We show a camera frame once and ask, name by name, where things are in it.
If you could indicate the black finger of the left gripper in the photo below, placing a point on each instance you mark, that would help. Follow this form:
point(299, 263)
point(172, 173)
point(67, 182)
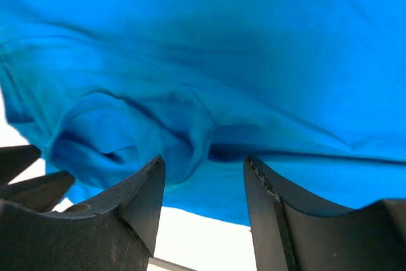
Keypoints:
point(40, 194)
point(15, 160)

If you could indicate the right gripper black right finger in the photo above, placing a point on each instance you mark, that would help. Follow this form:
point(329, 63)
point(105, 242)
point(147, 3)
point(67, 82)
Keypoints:
point(294, 229)

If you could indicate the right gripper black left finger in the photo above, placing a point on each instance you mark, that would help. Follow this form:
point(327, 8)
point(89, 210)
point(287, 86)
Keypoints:
point(114, 230)

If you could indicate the blue t shirt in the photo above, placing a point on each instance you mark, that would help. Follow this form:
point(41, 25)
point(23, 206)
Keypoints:
point(315, 88)

